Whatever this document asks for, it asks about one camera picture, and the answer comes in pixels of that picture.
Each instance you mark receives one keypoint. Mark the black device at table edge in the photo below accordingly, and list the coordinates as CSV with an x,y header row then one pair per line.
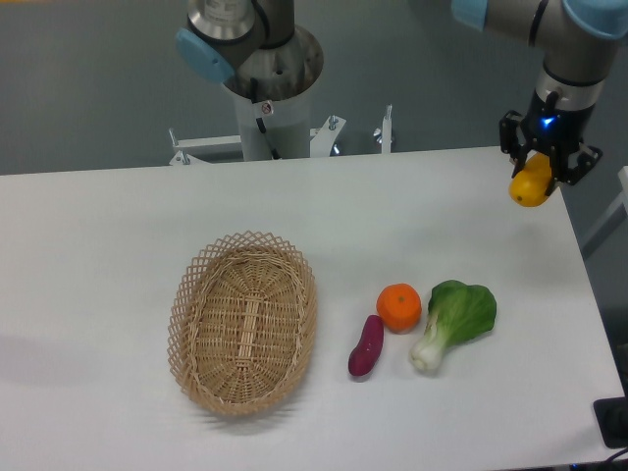
x,y
611,415

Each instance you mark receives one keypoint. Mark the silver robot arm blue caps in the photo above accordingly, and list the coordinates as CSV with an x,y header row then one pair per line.
x,y
580,39

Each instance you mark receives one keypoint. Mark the green bok choy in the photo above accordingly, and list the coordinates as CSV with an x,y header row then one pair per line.
x,y
457,314

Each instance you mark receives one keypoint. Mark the purple sweet potato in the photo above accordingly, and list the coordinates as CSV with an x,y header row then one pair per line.
x,y
366,353

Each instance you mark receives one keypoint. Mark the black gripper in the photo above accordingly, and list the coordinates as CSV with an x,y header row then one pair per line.
x,y
556,133

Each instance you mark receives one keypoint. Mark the oval wicker basket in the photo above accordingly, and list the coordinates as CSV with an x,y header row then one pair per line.
x,y
243,324

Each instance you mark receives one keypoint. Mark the orange tangerine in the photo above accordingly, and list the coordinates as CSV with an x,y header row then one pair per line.
x,y
400,307

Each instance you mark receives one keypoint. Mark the white frame at right edge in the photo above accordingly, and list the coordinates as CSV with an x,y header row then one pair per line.
x,y
610,219

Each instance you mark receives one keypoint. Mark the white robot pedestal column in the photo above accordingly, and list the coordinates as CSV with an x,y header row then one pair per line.
x,y
272,92

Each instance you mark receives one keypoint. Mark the white metal base frame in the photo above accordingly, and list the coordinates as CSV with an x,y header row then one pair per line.
x,y
323,142

